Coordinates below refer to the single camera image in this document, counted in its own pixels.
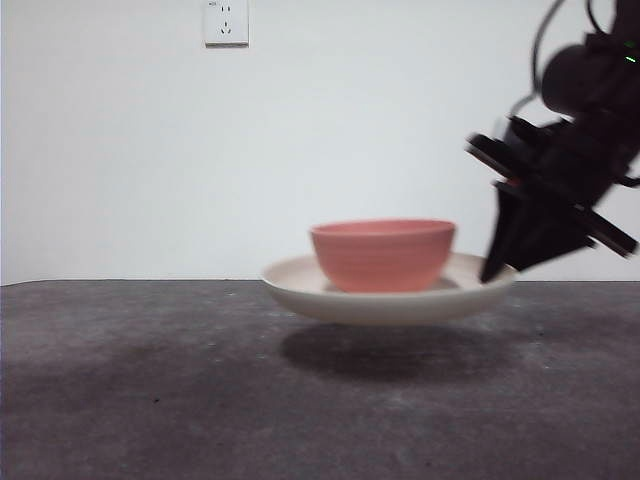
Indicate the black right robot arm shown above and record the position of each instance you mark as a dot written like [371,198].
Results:
[570,80]

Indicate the red ribbed bowl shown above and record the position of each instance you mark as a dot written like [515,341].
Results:
[380,255]

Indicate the white wall socket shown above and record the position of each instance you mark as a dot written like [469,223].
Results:
[226,25]

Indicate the white round plate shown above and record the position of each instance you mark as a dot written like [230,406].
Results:
[380,307]

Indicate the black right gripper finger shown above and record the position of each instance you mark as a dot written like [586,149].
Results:
[495,240]
[550,235]

